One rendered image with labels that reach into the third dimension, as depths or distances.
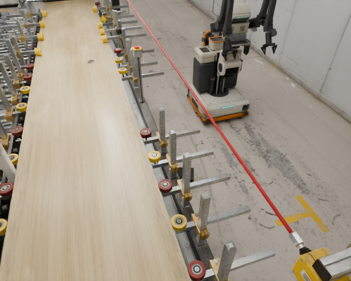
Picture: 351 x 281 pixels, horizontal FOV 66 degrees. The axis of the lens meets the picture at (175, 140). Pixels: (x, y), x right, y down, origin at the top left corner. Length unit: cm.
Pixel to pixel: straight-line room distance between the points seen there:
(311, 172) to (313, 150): 37
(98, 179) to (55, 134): 57
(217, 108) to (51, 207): 229
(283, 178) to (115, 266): 208
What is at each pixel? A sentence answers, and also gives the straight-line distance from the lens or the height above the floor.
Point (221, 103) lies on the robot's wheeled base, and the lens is 336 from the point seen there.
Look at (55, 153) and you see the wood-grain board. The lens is 190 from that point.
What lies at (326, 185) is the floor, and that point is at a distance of 311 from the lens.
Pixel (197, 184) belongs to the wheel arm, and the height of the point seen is 84.
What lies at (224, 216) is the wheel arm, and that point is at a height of 84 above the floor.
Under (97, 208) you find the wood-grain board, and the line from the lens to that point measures 152.
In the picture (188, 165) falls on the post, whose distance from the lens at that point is 141.
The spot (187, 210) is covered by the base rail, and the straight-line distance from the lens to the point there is 170.
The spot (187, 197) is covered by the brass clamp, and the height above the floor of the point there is 84.
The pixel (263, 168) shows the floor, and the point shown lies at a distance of 303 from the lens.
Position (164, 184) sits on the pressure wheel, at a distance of 155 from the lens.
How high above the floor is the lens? 210
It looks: 41 degrees down
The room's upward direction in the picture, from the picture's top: straight up
